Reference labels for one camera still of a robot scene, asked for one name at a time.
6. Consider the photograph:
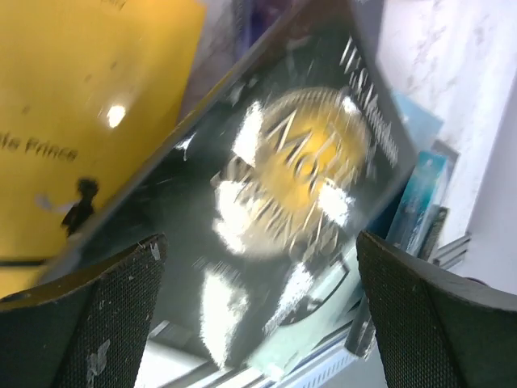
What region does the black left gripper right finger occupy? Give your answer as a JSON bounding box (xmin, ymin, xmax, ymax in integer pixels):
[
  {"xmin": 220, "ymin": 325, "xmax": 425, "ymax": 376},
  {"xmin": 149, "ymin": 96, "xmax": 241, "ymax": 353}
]
[{"xmin": 356, "ymin": 231, "xmax": 516, "ymax": 388}]

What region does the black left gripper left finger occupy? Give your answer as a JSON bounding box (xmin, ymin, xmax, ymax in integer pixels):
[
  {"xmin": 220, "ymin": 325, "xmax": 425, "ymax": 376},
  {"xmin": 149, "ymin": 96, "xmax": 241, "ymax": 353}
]
[{"xmin": 1, "ymin": 234, "xmax": 166, "ymax": 387}]

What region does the pale green Great Gatsby book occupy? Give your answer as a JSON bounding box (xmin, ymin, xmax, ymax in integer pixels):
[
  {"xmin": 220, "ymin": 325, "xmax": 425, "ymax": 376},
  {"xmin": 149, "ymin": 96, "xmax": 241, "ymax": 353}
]
[{"xmin": 247, "ymin": 247, "xmax": 363, "ymax": 382}]

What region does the dark Moon and Sixpence book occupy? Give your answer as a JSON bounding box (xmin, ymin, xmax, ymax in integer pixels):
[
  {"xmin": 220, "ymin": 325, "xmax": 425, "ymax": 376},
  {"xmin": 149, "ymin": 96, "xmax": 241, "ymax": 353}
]
[{"xmin": 41, "ymin": 1, "xmax": 416, "ymax": 366}]

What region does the yellow Little Prince book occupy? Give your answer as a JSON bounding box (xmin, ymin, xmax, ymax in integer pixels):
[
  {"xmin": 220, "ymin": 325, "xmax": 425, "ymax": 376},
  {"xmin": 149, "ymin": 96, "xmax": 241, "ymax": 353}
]
[{"xmin": 0, "ymin": 0, "xmax": 208, "ymax": 268}]

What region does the light blue book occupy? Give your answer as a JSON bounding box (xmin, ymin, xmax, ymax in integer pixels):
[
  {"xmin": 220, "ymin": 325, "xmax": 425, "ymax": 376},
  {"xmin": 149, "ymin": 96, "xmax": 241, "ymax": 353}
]
[{"xmin": 392, "ymin": 91, "xmax": 443, "ymax": 158}]

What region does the blue 20000 Leagues book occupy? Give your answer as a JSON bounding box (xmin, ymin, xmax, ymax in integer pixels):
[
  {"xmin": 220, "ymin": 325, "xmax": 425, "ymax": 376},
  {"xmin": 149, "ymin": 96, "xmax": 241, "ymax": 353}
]
[{"xmin": 386, "ymin": 151, "xmax": 448, "ymax": 256}]

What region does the aluminium frame rail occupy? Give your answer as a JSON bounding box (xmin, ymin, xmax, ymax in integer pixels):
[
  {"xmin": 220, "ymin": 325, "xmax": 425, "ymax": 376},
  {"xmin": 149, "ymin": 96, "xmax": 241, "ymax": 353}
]
[{"xmin": 431, "ymin": 233, "xmax": 471, "ymax": 270}]

